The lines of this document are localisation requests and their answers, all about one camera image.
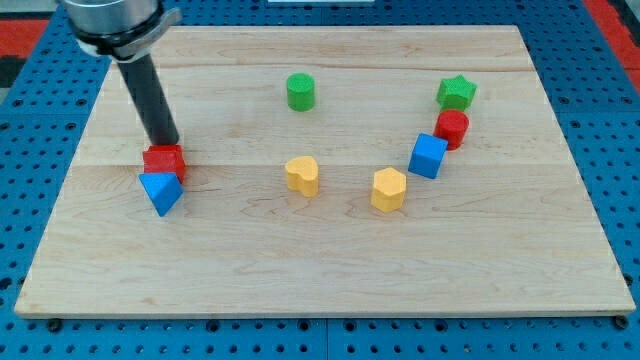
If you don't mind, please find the blue triangle block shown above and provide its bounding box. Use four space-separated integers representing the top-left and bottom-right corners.
138 172 184 217

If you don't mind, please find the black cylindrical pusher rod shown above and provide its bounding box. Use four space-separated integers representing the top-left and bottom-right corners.
118 55 179 145

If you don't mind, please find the yellow heart block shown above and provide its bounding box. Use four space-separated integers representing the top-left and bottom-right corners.
285 156 319 197

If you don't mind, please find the yellow hexagon block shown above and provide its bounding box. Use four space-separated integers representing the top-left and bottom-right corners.
370 167 407 213

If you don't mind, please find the red cylinder block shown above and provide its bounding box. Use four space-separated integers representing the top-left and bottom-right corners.
433 109 470 151

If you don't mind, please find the light wooden board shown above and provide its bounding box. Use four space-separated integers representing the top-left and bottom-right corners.
15 25 635 319

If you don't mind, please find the green cylinder block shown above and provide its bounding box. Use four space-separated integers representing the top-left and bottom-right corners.
286 73 315 112

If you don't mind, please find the blue cube block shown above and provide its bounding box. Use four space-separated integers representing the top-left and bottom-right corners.
408 133 448 179

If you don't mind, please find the green star block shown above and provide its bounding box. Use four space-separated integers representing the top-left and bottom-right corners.
436 74 477 111

